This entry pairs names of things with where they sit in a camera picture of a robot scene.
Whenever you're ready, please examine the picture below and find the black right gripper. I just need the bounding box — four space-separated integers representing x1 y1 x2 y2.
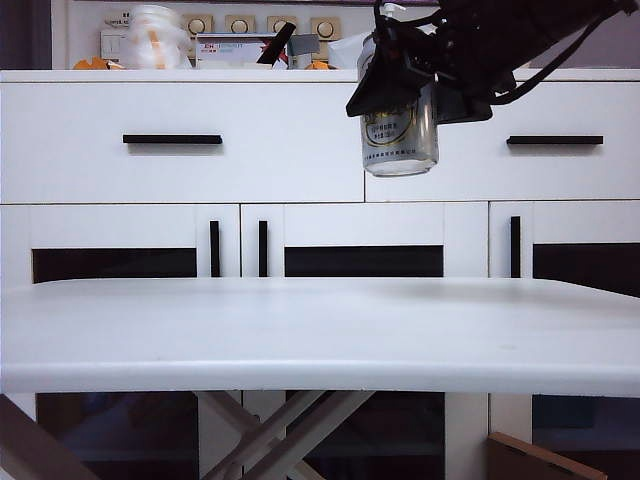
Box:
345 9 517 125

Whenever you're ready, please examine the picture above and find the beige dimmer knob plate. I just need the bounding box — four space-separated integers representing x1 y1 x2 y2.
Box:
309 16 343 40
180 13 215 34
266 15 300 35
224 14 257 35

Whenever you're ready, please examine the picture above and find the black stick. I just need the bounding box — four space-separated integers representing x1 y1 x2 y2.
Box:
255 25 297 65

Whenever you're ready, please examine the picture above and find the brown wooden plank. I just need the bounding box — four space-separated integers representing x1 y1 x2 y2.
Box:
0 393 101 480

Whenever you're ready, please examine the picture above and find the white cabinet door dark glass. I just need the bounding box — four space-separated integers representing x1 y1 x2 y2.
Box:
0 204 241 480
488 201 640 480
241 202 489 480

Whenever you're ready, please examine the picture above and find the beige table leg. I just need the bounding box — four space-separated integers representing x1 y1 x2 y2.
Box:
202 391 334 480

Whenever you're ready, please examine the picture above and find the white wall socket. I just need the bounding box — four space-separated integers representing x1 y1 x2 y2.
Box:
99 30 132 66

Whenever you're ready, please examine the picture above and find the white sideboard cabinet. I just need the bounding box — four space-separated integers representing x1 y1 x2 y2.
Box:
0 68 640 480

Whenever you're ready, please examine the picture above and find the white box red print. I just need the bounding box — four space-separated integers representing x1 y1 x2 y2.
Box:
194 32 289 70

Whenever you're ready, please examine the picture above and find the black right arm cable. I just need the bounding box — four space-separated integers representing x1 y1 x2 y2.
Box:
492 7 632 106

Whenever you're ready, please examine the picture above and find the black drawer handle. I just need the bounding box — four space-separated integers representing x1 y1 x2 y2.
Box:
506 135 605 148
122 133 224 147

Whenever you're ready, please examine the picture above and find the grey box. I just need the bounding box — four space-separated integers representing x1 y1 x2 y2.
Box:
287 34 320 70

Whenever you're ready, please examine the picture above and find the white table leg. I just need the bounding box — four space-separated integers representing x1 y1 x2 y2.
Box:
193 391 329 480
249 391 377 480

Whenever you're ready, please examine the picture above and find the white cabinet drawer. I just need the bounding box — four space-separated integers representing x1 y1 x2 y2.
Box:
0 82 365 205
364 82 640 203

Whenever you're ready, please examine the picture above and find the black door handle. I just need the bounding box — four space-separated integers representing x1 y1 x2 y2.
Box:
209 220 222 279
258 219 269 277
510 215 522 279

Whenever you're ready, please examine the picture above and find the silver beer can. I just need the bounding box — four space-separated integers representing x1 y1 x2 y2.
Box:
357 34 441 179

